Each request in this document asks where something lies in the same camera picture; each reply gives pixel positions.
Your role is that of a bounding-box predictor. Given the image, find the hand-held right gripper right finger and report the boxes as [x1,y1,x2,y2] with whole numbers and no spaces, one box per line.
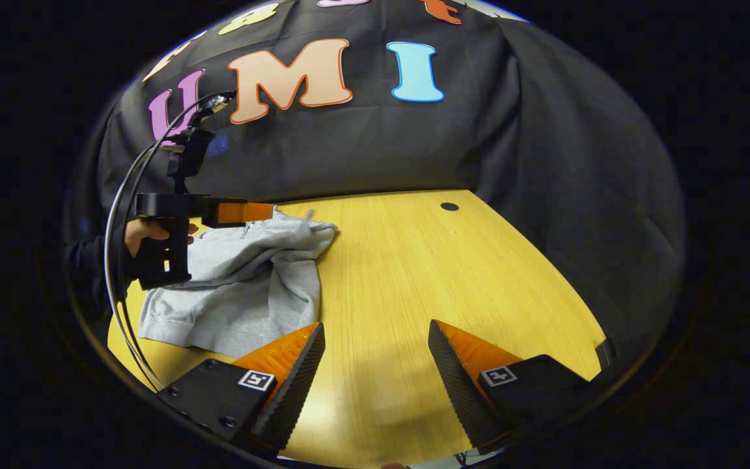
[428,319,600,455]

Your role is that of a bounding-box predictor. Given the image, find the thin black cable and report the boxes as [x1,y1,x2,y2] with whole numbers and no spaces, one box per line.
[104,91,232,391]
[117,98,232,391]

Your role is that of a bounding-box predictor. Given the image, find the black backdrop cloth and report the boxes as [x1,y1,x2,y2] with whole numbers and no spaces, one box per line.
[62,0,687,365]

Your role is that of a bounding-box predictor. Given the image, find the grey zip sweatshirt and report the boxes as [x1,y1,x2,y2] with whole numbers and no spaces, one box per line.
[139,207,339,359]

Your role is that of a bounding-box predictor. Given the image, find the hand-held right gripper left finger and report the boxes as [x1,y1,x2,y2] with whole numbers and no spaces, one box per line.
[157,321,327,457]

